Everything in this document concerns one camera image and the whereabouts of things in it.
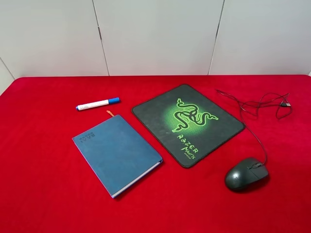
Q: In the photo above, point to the blue and white marker pen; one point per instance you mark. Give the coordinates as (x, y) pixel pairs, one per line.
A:
(97, 104)

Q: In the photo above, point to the black wired computer mouse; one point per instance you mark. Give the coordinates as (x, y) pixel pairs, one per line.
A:
(244, 174)

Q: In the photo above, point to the black green Razer mouse pad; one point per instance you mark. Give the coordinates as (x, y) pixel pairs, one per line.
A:
(187, 124)

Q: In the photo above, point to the blue hardcover notebook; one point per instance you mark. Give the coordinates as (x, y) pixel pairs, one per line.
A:
(117, 154)

